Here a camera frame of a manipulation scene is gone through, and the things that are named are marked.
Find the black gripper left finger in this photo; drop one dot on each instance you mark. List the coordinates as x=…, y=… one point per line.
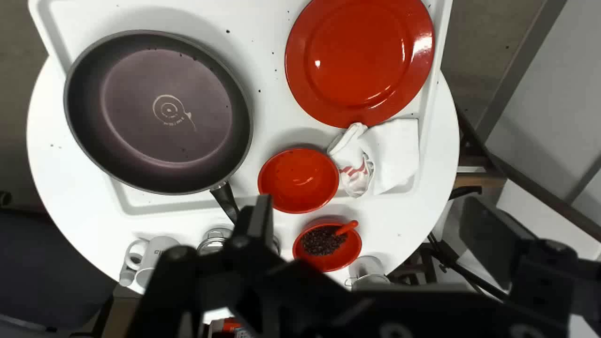
x=208, y=282

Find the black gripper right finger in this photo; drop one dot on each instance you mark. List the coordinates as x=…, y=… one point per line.
x=551, y=288

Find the white towel with red print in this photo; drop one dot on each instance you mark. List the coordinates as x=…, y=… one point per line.
x=392, y=157

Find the black frying pan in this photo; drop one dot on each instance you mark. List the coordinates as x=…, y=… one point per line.
x=157, y=113

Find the small metal cup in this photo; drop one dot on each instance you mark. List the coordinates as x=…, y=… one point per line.
x=217, y=237

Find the white mug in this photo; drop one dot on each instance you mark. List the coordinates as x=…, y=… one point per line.
x=147, y=260

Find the red bowl with beans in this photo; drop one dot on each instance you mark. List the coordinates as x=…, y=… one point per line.
x=326, y=247

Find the empty red bowl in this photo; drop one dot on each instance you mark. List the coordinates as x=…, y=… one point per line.
x=298, y=181

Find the orange spoon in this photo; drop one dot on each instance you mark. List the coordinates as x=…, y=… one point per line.
x=348, y=230

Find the small white cup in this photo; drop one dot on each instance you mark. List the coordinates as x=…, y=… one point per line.
x=369, y=269

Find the white plastic tray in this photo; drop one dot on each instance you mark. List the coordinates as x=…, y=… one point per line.
x=264, y=76

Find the red plate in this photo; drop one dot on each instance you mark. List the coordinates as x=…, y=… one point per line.
x=360, y=59

